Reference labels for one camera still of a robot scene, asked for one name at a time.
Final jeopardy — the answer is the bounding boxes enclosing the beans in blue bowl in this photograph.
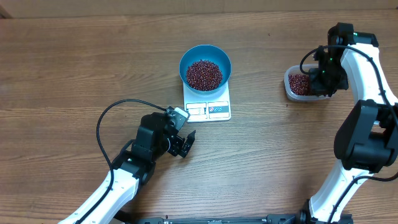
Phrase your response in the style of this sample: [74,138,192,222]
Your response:
[186,60,223,91]

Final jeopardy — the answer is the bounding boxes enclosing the blue bowl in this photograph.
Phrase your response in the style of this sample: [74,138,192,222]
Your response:
[179,45,232,94]

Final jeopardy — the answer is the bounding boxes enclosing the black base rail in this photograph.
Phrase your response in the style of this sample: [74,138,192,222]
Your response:
[118,211,354,224]

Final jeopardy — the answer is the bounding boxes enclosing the clear plastic container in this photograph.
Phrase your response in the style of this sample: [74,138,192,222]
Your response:
[284,65,329,102]

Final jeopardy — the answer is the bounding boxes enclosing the red adzuki beans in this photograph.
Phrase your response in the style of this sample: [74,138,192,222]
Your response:
[288,74,311,96]

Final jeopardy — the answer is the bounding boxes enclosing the white digital kitchen scale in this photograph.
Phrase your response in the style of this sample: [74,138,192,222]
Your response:
[183,82,231,123]

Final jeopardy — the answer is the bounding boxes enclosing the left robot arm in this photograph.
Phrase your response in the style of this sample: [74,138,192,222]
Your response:
[61,108,195,224]

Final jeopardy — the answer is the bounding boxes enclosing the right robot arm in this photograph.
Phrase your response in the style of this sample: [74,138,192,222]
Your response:
[300,29,397,223]

